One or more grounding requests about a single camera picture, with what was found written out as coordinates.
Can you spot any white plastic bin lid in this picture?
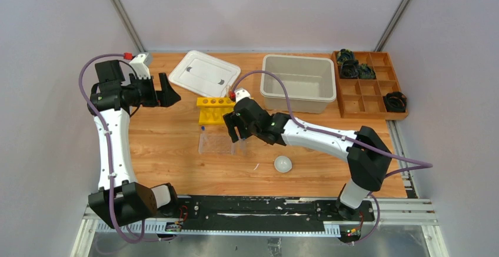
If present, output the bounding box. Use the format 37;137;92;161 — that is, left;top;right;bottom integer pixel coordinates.
168;50;241;98

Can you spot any clear test tube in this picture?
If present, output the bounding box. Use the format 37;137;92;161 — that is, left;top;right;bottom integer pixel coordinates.
225;85;231;98

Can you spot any clear acrylic tube rack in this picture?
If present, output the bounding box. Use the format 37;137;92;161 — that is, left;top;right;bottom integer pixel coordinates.
198;131;236;155

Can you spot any dark green ring part top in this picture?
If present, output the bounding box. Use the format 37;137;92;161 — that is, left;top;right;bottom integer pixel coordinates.
336;48;355;65

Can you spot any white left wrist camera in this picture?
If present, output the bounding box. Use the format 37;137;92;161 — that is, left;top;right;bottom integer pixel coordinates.
129;52;152;79

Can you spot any yellow test tube rack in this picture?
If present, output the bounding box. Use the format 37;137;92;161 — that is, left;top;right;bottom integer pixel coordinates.
196;97;235;126

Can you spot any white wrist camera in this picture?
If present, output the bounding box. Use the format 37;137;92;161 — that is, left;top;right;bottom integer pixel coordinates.
234;88;251;103
129;52;152;79

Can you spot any white plastic bin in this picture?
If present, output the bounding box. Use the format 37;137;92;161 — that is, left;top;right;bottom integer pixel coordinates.
262;54;337;114

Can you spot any dark green ring part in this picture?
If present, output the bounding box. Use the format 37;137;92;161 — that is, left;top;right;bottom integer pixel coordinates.
336;48;355;65
357;64;376;79

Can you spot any blue capped tube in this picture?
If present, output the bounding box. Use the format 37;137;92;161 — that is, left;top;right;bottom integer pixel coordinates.
239;139;248;156
199;125;206;148

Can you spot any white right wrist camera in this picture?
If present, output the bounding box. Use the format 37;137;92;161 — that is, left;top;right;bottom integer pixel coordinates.
234;88;251;103

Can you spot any wooden compartment tray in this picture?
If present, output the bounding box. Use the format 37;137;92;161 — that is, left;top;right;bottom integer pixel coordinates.
331;51;408;121

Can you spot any black ring part on tray edge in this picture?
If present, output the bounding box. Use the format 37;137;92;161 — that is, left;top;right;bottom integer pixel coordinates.
383;91;407;113

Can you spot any dark green ring part right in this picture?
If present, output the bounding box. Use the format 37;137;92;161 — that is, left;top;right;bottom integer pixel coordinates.
357;64;376;79

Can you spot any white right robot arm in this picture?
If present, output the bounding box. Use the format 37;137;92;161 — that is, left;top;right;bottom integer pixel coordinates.
223;98;391;221

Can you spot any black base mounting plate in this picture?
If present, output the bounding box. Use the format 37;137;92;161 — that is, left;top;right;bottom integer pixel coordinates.
154;195;375;233

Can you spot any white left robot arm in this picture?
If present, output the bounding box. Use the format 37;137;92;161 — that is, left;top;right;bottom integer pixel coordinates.
88;54;181;228

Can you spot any aluminium frame rail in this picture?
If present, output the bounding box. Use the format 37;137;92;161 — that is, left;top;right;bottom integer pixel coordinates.
71;195;449;256

